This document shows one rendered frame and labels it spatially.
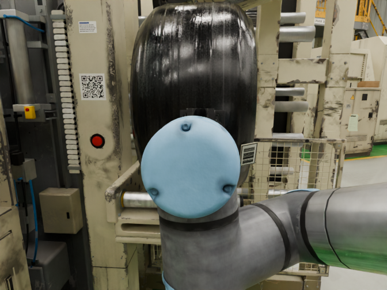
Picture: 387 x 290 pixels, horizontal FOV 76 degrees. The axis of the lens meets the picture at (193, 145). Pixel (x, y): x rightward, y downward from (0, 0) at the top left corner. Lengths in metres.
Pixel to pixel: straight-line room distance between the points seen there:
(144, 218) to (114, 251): 0.24
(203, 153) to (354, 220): 0.14
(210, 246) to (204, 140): 0.09
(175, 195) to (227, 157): 0.05
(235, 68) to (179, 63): 0.11
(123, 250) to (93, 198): 0.20
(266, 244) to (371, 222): 0.09
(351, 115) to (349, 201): 4.90
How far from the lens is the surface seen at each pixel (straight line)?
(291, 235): 0.28
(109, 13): 0.80
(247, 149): 0.56
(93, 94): 0.79
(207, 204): 0.18
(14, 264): 0.90
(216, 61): 0.54
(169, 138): 0.18
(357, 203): 0.25
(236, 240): 0.24
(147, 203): 0.73
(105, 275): 1.01
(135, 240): 0.77
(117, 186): 0.74
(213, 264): 0.23
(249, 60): 0.57
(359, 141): 5.43
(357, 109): 5.24
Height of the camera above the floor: 1.21
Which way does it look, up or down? 13 degrees down
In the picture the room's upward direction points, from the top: straight up
